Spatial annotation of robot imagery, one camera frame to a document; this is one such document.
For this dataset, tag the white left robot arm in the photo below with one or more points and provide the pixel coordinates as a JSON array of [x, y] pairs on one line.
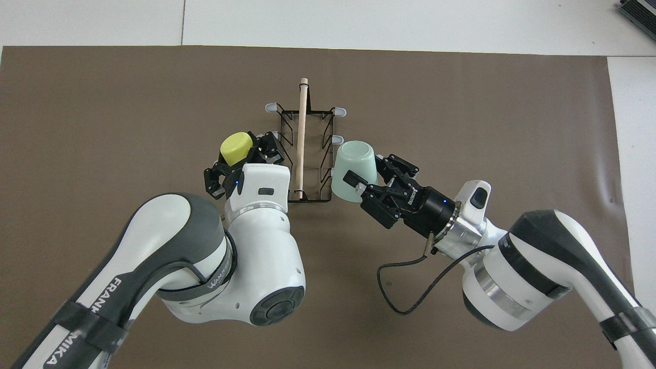
[[179, 246]]

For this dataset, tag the yellow plastic cup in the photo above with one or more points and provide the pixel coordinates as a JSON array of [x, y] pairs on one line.
[[236, 148]]

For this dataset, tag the dark ribbed electronic device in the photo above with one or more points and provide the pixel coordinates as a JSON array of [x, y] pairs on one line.
[[640, 10]]

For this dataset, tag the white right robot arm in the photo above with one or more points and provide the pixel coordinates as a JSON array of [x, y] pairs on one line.
[[533, 256]]

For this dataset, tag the brown table mat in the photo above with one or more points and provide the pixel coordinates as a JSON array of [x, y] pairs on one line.
[[348, 333]]

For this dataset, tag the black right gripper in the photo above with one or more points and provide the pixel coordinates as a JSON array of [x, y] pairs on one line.
[[428, 210]]

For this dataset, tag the pale green plastic cup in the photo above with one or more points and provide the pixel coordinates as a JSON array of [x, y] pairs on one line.
[[353, 166]]

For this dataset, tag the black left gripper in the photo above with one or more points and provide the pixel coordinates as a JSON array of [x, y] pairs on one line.
[[233, 179]]

